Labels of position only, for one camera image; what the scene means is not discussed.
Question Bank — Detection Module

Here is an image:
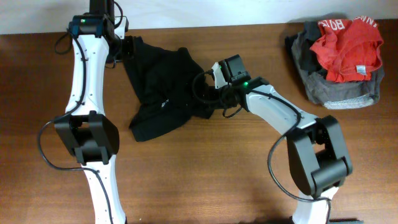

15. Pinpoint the black polo shirt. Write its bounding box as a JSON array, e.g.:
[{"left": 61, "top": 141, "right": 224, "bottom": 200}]
[{"left": 123, "top": 36, "right": 214, "bottom": 142}]

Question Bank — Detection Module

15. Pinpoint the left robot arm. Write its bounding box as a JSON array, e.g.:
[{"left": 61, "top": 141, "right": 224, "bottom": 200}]
[{"left": 54, "top": 1, "right": 127, "bottom": 223}]

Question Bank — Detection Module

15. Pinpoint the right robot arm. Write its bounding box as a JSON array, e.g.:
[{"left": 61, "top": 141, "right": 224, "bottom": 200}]
[{"left": 211, "top": 55, "right": 353, "bottom": 223}]

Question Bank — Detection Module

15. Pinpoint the grey garment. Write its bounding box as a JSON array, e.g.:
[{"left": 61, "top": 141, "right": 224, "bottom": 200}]
[{"left": 285, "top": 21, "right": 385, "bottom": 110}]

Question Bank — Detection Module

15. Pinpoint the red t-shirt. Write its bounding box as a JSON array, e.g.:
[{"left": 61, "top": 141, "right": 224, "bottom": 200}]
[{"left": 310, "top": 16, "right": 384, "bottom": 83}]

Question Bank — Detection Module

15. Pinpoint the left black cable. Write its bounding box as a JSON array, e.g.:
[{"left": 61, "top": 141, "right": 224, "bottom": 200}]
[{"left": 37, "top": 0, "right": 125, "bottom": 224}]

